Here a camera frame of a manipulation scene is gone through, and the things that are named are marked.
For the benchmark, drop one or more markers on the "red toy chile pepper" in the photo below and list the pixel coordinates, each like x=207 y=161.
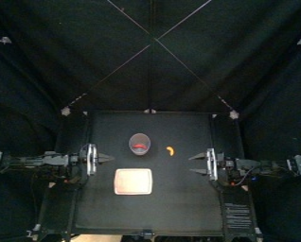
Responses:
x=141 y=146

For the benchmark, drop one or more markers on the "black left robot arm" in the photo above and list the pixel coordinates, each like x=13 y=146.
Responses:
x=39 y=160

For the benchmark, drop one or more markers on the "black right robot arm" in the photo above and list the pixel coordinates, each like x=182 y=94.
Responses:
x=259 y=165

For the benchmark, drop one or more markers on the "orange toy chile pepper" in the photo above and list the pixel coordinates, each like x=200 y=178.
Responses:
x=170 y=152

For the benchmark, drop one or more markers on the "white square plate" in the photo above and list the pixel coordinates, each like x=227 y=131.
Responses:
x=133 y=181

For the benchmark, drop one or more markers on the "white text label sticker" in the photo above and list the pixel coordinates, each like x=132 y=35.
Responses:
x=237 y=216

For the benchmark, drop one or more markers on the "black table edge clamp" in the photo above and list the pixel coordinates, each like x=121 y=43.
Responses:
x=146 y=234

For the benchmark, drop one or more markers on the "black cloth backdrop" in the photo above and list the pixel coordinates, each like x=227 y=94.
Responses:
x=51 y=63

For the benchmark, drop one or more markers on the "silver frame middle bracket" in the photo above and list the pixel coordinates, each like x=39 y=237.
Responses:
x=150 y=111

